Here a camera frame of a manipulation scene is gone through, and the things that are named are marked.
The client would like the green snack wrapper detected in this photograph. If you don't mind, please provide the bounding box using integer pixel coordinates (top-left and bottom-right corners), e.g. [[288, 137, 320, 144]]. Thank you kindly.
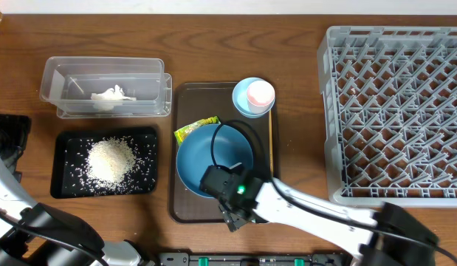
[[174, 116, 220, 146]]

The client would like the grey dishwasher rack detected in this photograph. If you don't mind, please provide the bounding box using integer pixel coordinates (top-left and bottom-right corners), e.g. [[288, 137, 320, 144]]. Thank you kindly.
[[317, 26, 457, 208]]

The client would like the brown serving tray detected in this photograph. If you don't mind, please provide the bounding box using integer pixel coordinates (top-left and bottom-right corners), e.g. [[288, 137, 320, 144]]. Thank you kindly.
[[168, 82, 280, 224]]

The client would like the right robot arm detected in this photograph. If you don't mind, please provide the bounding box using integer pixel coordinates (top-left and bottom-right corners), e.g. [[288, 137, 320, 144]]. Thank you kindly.
[[199, 166, 439, 265]]

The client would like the clear plastic bin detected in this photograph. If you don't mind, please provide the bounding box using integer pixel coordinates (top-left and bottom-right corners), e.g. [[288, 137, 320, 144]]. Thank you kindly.
[[40, 56, 166, 114]]

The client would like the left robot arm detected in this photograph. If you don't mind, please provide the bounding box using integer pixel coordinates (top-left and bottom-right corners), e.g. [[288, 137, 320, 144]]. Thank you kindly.
[[0, 114, 159, 266]]

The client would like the pink cup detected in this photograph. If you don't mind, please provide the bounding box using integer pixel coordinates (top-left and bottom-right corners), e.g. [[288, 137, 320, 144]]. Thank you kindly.
[[247, 81, 275, 115]]

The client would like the black plastic tray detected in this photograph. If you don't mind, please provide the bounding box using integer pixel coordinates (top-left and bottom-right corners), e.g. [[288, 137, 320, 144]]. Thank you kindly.
[[50, 126, 157, 199]]

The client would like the dark blue plate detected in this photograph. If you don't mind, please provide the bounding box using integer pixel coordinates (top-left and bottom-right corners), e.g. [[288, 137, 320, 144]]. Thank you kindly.
[[176, 124, 253, 198]]

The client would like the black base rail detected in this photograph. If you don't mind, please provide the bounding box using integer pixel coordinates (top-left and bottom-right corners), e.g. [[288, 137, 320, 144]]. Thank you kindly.
[[157, 252, 352, 266]]

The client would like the wooden chopstick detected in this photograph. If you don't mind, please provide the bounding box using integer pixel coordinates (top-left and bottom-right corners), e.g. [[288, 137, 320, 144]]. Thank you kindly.
[[268, 110, 274, 175]]

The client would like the light blue bowl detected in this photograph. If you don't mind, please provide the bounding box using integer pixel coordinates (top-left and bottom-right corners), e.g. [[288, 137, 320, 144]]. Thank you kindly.
[[232, 78, 275, 118]]

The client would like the pile of white rice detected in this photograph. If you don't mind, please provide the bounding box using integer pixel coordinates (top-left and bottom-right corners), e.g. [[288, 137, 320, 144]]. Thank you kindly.
[[88, 139, 135, 183]]

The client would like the white tissue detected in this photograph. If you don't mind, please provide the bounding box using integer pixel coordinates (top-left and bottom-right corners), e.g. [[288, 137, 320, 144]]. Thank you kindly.
[[91, 85, 136, 112]]

